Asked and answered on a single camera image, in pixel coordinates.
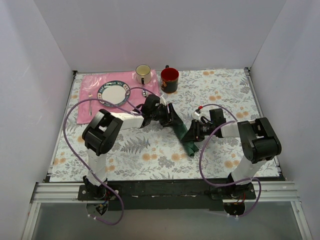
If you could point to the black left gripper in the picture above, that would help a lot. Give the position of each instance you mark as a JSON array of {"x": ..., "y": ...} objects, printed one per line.
[{"x": 170, "y": 114}]

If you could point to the silver fork on placemat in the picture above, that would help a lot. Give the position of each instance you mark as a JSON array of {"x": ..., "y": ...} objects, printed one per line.
[{"x": 90, "y": 96}]

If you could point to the cream enamel mug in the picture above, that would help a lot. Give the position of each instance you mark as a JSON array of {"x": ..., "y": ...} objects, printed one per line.
[{"x": 143, "y": 74}]

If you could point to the silver spoon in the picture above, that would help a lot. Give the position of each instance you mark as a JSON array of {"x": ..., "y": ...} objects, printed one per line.
[{"x": 144, "y": 94}]

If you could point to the floral tablecloth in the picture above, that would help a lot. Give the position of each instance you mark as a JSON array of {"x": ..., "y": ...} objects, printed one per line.
[{"x": 153, "y": 152}]

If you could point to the white plate green rim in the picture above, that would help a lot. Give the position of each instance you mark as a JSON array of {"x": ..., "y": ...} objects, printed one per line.
[{"x": 113, "y": 92}]

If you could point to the pink placemat cloth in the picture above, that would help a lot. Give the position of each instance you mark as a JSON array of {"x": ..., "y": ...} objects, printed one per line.
[{"x": 92, "y": 83}]

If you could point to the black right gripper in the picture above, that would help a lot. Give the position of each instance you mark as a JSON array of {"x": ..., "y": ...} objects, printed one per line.
[{"x": 194, "y": 130}]

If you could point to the aluminium frame rail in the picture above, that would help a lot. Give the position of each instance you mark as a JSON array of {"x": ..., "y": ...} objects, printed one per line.
[{"x": 271, "y": 191}]

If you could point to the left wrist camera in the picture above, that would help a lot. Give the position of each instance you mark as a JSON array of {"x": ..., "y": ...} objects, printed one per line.
[{"x": 163, "y": 98}]

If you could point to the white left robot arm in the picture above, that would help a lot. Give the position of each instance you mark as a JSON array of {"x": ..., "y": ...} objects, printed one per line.
[{"x": 101, "y": 133}]

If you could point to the dark mug red interior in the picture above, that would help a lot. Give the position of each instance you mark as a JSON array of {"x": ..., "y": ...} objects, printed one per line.
[{"x": 169, "y": 79}]

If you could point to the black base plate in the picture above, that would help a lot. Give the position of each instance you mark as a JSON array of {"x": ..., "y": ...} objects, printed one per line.
[{"x": 164, "y": 194}]

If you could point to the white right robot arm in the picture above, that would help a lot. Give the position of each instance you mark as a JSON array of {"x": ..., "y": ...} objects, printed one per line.
[{"x": 258, "y": 140}]

